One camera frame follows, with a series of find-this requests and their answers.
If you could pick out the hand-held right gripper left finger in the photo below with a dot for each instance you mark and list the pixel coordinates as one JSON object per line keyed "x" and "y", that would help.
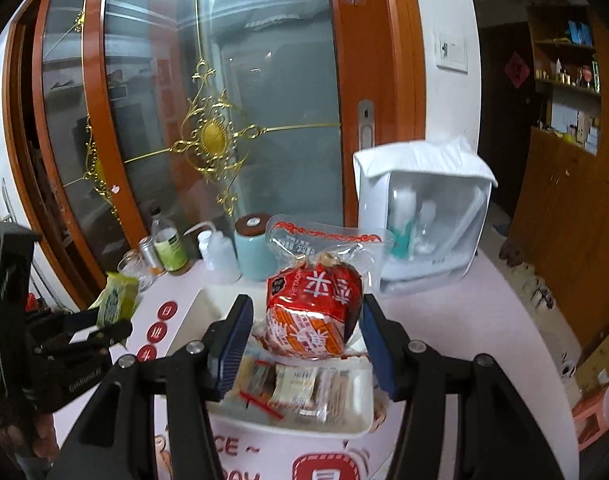
{"x": 234, "y": 350}

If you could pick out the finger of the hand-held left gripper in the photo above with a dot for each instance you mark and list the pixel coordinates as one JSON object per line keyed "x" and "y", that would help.
{"x": 114, "y": 332}
{"x": 82, "y": 321}

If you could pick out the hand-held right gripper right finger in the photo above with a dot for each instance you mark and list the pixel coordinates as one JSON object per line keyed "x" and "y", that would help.
{"x": 379, "y": 355}

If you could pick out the green snack packet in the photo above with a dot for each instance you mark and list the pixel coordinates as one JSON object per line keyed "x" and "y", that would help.
{"x": 117, "y": 300}

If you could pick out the white plastic tray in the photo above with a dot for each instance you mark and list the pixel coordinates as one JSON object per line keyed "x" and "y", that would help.
{"x": 357, "y": 395}

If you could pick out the red printed clear snack bag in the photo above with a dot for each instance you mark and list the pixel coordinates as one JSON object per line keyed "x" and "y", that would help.
{"x": 309, "y": 310}

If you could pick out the clear nut bar packet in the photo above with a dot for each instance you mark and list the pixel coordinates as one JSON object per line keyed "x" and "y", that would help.
{"x": 257, "y": 377}

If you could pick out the clear rice cake packet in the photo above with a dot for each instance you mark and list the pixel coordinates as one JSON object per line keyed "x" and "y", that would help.
{"x": 337, "y": 397}

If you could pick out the clear glass cup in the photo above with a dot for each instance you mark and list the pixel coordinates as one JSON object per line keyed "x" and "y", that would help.
{"x": 129, "y": 266}

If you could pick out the pale rice cracker packet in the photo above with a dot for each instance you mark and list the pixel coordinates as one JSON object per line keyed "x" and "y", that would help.
{"x": 294, "y": 385}

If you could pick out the small metal can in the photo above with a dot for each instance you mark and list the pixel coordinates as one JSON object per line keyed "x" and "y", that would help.
{"x": 147, "y": 255}

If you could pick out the white squeeze bottle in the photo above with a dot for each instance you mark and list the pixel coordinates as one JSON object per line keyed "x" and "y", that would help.
{"x": 219, "y": 260}

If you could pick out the teal jar brown lid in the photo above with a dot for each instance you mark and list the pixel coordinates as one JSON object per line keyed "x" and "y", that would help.
{"x": 254, "y": 255}

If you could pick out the glass bottle green label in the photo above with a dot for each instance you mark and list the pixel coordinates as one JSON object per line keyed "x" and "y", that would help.
{"x": 170, "y": 250}

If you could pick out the clear toiletry bag white lid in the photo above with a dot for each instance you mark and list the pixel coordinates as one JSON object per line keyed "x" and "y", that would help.
{"x": 434, "y": 265}

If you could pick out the clear cosmetic bottle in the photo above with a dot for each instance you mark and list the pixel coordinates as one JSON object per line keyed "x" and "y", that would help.
{"x": 427, "y": 232}

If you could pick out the teal cosmetic bottle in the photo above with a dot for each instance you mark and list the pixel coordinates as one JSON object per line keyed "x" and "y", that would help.
{"x": 402, "y": 225}

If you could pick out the pink plastic stool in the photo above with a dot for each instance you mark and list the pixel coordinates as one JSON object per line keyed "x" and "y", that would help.
{"x": 596, "y": 410}

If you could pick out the cardboard box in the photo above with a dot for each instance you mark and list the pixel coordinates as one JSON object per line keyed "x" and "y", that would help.
{"x": 606, "y": 350}

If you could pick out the orange framed glass door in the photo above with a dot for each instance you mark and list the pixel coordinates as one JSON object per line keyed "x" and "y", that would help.
{"x": 284, "y": 110}
{"x": 59, "y": 85}

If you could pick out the wooden cabinet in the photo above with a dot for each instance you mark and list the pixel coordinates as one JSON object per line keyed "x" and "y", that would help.
{"x": 569, "y": 210}

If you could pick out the white wall switch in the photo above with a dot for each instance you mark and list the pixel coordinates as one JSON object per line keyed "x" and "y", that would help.
{"x": 452, "y": 51}

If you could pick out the red wall decoration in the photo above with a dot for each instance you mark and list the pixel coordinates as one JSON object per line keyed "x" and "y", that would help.
{"x": 517, "y": 70}

